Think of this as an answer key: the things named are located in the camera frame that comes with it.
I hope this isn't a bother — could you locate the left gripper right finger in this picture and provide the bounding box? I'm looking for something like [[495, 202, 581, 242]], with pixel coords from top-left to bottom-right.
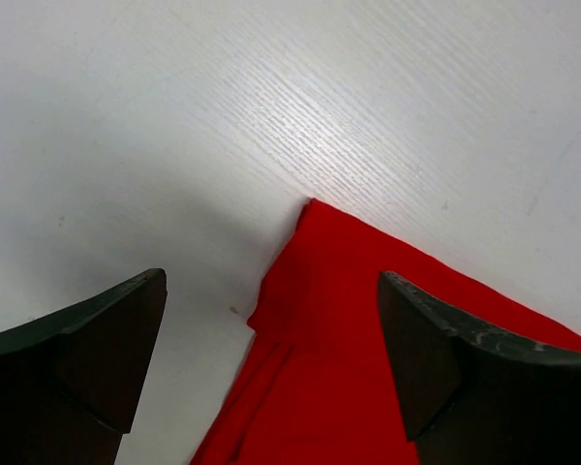
[[378, 271, 581, 464]]

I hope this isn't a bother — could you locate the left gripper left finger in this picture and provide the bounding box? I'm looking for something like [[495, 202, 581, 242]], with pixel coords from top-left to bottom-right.
[[0, 268, 168, 464]]

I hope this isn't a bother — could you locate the red t-shirt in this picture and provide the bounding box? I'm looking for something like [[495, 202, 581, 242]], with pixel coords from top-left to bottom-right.
[[193, 200, 581, 464]]

